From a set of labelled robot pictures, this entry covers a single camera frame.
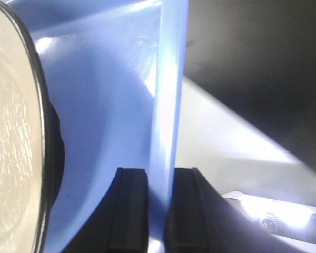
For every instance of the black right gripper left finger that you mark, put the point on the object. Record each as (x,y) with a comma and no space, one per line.
(120,221)

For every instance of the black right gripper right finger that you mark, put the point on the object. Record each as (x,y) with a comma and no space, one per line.
(200,220)

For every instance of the beige plate with black rim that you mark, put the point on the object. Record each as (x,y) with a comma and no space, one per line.
(31,147)

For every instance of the blue plastic tray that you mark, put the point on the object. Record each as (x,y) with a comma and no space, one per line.
(114,72)

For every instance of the metal bracket with screw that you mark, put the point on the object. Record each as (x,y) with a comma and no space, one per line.
(277,216)

